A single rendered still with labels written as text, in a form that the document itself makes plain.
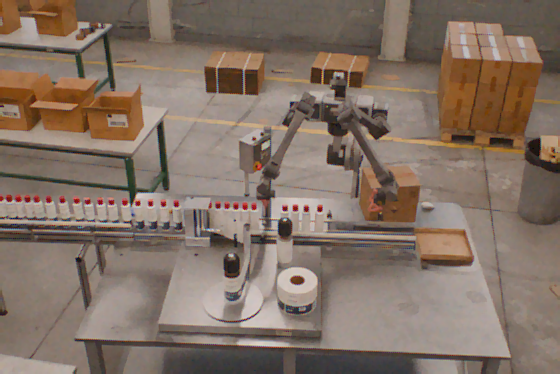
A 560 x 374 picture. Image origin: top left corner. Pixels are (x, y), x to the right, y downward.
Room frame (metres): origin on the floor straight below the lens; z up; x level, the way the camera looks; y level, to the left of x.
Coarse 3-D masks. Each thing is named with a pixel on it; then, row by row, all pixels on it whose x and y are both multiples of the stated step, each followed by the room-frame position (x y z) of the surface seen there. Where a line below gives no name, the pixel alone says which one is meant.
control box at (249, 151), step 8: (248, 136) 3.19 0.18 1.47; (256, 136) 3.19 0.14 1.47; (264, 136) 3.19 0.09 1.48; (240, 144) 3.14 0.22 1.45; (248, 144) 3.11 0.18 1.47; (256, 144) 3.12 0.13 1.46; (240, 152) 3.15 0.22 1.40; (248, 152) 3.11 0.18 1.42; (256, 152) 3.12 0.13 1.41; (240, 160) 3.15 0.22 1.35; (248, 160) 3.11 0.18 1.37; (256, 160) 3.12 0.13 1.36; (264, 160) 3.18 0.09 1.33; (240, 168) 3.15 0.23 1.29; (248, 168) 3.11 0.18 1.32; (256, 168) 3.12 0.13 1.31
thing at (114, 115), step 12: (108, 96) 4.70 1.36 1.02; (120, 96) 4.69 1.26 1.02; (132, 96) 4.42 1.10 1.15; (96, 108) 4.38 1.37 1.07; (108, 108) 4.34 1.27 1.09; (120, 108) 4.31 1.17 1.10; (132, 108) 4.44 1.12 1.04; (96, 120) 4.44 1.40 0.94; (108, 120) 4.43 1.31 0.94; (120, 120) 4.42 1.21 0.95; (132, 120) 4.42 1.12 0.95; (96, 132) 4.44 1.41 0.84; (108, 132) 4.43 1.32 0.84; (120, 132) 4.42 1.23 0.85; (132, 132) 4.41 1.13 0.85
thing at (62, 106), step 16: (48, 80) 4.82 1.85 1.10; (64, 80) 4.93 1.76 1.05; (80, 80) 4.92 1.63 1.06; (96, 80) 4.73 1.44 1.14; (48, 96) 4.74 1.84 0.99; (64, 96) 4.84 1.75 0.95; (80, 96) 4.82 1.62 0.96; (48, 112) 4.58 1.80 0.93; (64, 112) 4.56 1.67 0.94; (80, 112) 4.54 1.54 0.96; (48, 128) 4.58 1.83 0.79; (64, 128) 4.56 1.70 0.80; (80, 128) 4.54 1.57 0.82
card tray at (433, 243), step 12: (420, 228) 3.19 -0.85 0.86; (432, 228) 3.19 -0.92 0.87; (444, 228) 3.18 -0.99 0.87; (420, 240) 3.11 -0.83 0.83; (432, 240) 3.11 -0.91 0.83; (444, 240) 3.11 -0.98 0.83; (456, 240) 3.11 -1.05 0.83; (468, 240) 3.07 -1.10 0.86; (420, 252) 2.99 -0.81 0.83; (432, 252) 2.99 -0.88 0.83; (444, 252) 2.99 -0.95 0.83; (456, 252) 2.99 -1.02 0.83; (468, 252) 3.00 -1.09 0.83
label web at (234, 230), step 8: (216, 216) 3.04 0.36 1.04; (224, 216) 3.01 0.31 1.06; (216, 224) 3.04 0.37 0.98; (232, 224) 2.98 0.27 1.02; (240, 224) 2.96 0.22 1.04; (216, 232) 3.04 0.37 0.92; (224, 232) 3.01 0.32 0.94; (232, 232) 2.99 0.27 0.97; (240, 232) 2.96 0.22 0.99; (240, 240) 2.96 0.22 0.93
